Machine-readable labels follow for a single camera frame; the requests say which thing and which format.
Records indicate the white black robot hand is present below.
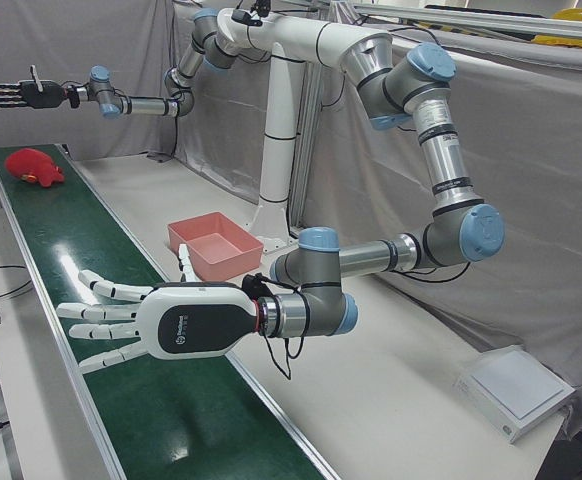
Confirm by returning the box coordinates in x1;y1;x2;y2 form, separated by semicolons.
55;243;261;374
0;64;68;110

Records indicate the red plush toy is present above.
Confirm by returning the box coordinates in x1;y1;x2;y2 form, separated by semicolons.
4;146;66;189

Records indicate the pink plastic basket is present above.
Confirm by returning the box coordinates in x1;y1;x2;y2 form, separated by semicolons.
167;211;265;281

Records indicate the grey backdrop cloth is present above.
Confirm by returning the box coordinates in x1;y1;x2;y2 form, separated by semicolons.
170;0;582;431
0;0;185;161

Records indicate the green conveyor belt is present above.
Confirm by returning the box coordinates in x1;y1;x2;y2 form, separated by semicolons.
0;143;342;480

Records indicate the white robot torso stand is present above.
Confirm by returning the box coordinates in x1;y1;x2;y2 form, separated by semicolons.
215;7;395;251

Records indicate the white flat device box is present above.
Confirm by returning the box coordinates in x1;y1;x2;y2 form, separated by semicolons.
451;345;576;444

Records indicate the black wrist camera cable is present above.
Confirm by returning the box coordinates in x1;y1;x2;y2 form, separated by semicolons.
260;277;308;381

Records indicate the black head camera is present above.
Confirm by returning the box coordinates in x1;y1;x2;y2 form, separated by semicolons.
230;0;272;27

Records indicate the black torso cable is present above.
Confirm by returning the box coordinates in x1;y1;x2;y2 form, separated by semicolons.
319;64;348;109

